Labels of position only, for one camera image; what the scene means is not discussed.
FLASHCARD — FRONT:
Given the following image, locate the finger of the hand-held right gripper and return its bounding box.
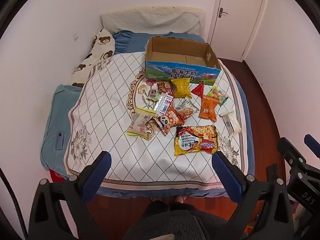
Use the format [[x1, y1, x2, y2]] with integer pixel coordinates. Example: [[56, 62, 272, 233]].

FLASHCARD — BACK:
[[304, 134, 320, 158], [277, 137, 305, 173]]

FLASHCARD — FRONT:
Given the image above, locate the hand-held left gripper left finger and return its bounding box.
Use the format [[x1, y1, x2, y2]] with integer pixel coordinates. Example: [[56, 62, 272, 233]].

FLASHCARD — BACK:
[[28, 151, 118, 240]]

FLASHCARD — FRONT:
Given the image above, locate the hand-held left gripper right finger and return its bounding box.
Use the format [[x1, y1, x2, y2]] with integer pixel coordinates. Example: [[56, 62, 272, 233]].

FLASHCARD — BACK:
[[212, 151, 293, 240]]

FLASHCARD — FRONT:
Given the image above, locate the yellow instant noodle packet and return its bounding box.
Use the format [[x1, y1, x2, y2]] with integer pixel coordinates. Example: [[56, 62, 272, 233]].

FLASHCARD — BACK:
[[174, 125, 219, 157]]

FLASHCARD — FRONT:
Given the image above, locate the pale yellow bread packet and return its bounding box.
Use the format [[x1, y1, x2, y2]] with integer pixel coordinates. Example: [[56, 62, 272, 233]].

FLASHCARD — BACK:
[[126, 106, 157, 138]]

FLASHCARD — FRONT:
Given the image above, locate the plain orange snack packet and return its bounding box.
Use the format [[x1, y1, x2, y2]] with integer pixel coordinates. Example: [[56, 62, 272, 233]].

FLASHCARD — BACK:
[[199, 95, 217, 122]]

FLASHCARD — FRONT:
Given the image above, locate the white grey snack packet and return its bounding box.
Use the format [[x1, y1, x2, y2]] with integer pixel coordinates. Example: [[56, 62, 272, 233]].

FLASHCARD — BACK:
[[176, 99, 200, 121]]

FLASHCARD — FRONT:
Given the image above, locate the orange panda snack packet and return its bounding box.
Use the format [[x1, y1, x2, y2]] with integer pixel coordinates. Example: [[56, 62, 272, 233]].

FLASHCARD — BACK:
[[153, 106, 185, 136]]

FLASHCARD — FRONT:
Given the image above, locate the red white sachet packet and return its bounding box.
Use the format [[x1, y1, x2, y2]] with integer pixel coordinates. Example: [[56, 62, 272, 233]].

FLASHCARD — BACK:
[[154, 92, 175, 117]]

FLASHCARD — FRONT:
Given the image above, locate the yellow snack packet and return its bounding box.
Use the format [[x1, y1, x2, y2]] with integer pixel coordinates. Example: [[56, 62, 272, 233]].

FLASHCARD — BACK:
[[171, 77, 192, 99]]

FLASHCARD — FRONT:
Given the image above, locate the small green white candy packet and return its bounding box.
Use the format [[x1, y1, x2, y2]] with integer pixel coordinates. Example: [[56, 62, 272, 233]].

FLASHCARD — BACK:
[[147, 88, 162, 100]]

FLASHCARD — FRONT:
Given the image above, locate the cardboard box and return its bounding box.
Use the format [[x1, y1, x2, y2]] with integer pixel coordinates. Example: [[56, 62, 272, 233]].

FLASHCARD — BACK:
[[145, 36, 222, 84]]

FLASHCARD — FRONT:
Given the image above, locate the person's right hand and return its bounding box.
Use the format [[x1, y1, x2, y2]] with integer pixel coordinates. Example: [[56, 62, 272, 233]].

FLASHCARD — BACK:
[[295, 203, 313, 226]]

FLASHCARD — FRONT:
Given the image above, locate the red object under bed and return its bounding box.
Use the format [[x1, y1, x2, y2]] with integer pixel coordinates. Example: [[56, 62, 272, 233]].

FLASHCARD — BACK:
[[49, 169, 66, 183]]

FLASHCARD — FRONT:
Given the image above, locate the blue phone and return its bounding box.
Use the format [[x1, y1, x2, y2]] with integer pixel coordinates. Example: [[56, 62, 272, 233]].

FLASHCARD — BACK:
[[56, 132, 65, 150]]

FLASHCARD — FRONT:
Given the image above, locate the clear white snack packet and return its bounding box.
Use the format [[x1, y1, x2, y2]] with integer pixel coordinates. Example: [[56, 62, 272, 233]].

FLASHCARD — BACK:
[[219, 110, 242, 137]]

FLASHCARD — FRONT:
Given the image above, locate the white diamond quilted blanket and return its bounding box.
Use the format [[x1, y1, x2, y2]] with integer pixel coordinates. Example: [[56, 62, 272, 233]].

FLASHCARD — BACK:
[[64, 52, 250, 188]]

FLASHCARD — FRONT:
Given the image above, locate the blue folded quilt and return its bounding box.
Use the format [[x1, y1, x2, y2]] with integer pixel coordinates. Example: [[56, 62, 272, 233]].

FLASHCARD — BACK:
[[40, 84, 86, 171]]

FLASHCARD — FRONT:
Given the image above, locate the colourful candy bag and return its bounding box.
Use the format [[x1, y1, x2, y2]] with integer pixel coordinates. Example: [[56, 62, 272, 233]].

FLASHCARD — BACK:
[[206, 85, 229, 106]]

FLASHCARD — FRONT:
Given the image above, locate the red triangular snack packet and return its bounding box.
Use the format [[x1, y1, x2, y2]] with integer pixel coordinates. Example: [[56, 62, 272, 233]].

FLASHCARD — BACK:
[[190, 82, 205, 97]]

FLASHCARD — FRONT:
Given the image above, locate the small brown red snack packet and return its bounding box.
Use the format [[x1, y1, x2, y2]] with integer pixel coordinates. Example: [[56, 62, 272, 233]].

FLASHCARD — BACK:
[[156, 81, 175, 97]]

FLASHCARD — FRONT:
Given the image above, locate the bear print pillow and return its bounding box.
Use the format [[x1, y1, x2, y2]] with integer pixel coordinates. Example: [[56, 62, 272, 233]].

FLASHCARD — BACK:
[[69, 29, 117, 89]]

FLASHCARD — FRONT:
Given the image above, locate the blue ruffled pillow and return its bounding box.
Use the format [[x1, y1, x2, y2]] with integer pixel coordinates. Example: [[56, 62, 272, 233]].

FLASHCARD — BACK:
[[112, 30, 208, 55]]

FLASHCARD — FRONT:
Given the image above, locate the white door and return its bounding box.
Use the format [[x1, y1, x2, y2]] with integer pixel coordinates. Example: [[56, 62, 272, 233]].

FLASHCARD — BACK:
[[209, 0, 270, 61]]

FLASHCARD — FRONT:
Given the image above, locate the white textured pillow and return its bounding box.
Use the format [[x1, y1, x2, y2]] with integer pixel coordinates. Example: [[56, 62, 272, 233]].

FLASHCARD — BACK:
[[100, 11, 202, 36]]

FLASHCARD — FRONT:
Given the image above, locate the thick black cable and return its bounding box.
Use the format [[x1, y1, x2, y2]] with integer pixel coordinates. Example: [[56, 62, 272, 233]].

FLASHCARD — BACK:
[[0, 170, 28, 240]]

